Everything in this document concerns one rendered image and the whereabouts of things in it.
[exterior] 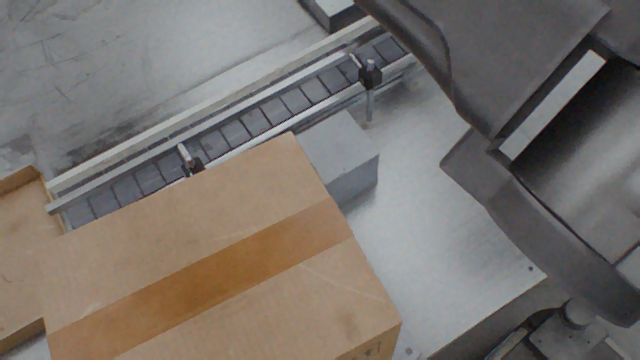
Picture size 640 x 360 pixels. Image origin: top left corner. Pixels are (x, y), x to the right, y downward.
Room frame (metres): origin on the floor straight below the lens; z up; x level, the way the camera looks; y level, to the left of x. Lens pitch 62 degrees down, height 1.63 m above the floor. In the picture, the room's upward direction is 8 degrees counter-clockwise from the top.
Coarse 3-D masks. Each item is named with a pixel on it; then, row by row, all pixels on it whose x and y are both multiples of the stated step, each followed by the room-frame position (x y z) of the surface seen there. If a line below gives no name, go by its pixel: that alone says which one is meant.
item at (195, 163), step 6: (180, 144) 0.45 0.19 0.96; (180, 150) 0.44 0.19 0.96; (186, 150) 0.44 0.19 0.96; (186, 156) 0.40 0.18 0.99; (186, 162) 0.40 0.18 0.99; (192, 162) 0.40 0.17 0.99; (198, 162) 0.41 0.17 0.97; (186, 168) 0.40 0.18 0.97; (192, 168) 0.40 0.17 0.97; (198, 168) 0.40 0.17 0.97; (204, 168) 0.40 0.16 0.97; (186, 174) 0.39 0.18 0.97; (192, 174) 0.40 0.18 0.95
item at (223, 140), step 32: (352, 64) 0.62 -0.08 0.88; (384, 64) 0.61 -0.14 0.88; (288, 96) 0.57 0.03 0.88; (320, 96) 0.56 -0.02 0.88; (224, 128) 0.52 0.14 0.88; (256, 128) 0.51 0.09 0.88; (128, 160) 0.48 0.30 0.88; (160, 160) 0.48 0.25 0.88; (64, 192) 0.44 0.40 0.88; (96, 192) 0.43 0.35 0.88; (128, 192) 0.43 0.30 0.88
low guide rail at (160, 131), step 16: (368, 16) 0.69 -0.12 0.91; (352, 32) 0.66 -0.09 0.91; (320, 48) 0.64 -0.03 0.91; (288, 64) 0.61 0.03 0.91; (256, 80) 0.58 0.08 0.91; (224, 96) 0.56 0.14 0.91; (240, 96) 0.57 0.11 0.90; (192, 112) 0.54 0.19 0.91; (208, 112) 0.54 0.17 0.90; (160, 128) 0.51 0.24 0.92; (176, 128) 0.52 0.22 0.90; (128, 144) 0.49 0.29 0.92; (144, 144) 0.50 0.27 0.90; (96, 160) 0.47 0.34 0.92; (112, 160) 0.47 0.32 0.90; (64, 176) 0.45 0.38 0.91; (80, 176) 0.45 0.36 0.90
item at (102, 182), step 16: (384, 32) 0.60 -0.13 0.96; (352, 48) 0.58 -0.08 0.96; (320, 64) 0.56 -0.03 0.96; (336, 64) 0.56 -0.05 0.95; (288, 80) 0.54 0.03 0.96; (304, 80) 0.54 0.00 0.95; (256, 96) 0.51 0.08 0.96; (272, 96) 0.52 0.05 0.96; (224, 112) 0.49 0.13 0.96; (240, 112) 0.49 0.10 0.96; (192, 128) 0.47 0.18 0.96; (208, 128) 0.47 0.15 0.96; (176, 144) 0.45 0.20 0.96; (144, 160) 0.43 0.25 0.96; (112, 176) 0.41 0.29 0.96; (80, 192) 0.39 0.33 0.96; (48, 208) 0.37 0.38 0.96; (64, 208) 0.37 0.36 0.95
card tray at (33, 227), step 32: (0, 192) 0.48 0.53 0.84; (32, 192) 0.48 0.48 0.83; (0, 224) 0.43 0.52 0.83; (32, 224) 0.42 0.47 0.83; (64, 224) 0.41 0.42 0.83; (0, 256) 0.37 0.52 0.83; (0, 288) 0.32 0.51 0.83; (32, 288) 0.31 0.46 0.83; (0, 320) 0.26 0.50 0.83; (32, 320) 0.25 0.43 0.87; (0, 352) 0.22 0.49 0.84
